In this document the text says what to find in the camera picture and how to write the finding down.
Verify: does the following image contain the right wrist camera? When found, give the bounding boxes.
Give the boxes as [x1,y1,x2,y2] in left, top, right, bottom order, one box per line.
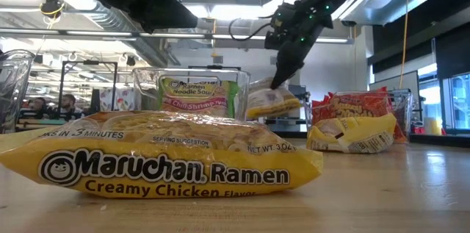
[264,29,283,51]

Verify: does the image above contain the long ceiling light strip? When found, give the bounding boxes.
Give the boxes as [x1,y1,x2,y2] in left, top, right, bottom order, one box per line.
[0,29,355,45]

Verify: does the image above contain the black machine on stand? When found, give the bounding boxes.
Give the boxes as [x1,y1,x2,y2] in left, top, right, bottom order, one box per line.
[266,84,312,134]

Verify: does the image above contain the short yellow hanging cord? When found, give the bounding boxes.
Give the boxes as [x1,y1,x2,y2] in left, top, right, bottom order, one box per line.
[209,18,218,58]

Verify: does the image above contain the white patterned cloth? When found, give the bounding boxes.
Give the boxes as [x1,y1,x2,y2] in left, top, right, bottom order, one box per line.
[98,87,135,112]

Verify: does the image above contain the grey partition panel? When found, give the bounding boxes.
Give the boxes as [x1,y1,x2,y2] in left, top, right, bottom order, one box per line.
[369,70,420,94]

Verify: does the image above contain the bright glass window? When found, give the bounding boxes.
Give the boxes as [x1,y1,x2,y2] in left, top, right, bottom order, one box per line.
[418,62,470,133]

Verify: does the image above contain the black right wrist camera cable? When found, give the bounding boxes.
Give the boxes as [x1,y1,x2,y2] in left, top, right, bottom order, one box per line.
[228,17,275,42]

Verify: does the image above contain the yellow container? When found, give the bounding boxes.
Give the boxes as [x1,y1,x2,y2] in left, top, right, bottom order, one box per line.
[424,117,444,137]

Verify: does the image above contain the black metal table frame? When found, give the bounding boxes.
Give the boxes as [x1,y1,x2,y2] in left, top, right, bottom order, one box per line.
[264,129,470,150]

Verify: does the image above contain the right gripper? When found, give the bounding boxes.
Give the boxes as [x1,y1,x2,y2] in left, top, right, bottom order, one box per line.
[270,0,335,90]

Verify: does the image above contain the person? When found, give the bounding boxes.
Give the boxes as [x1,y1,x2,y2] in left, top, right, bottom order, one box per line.
[21,96,51,120]
[54,93,87,121]

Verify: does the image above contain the clear plastic bin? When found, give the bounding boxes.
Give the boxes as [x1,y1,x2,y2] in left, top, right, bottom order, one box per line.
[0,49,37,135]
[304,89,414,144]
[131,66,252,122]

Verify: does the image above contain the yellow Maruchan chicken ramen packet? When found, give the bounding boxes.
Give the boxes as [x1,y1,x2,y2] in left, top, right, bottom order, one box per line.
[306,113,398,154]
[0,110,324,200]
[246,76,302,120]

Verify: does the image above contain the black ceiling cord reel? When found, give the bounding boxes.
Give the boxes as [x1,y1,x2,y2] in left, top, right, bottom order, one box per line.
[39,0,66,19]

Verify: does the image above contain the red Saucy Noods packet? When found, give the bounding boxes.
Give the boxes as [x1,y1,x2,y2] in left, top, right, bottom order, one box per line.
[328,91,408,144]
[318,92,333,123]
[310,98,321,126]

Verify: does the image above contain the yellow hanging extension cord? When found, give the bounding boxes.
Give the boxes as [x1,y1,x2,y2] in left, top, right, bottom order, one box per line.
[398,0,414,90]

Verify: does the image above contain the Maruchan chili shrimp ramen packet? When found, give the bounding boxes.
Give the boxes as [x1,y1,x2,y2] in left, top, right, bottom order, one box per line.
[157,76,239,119]

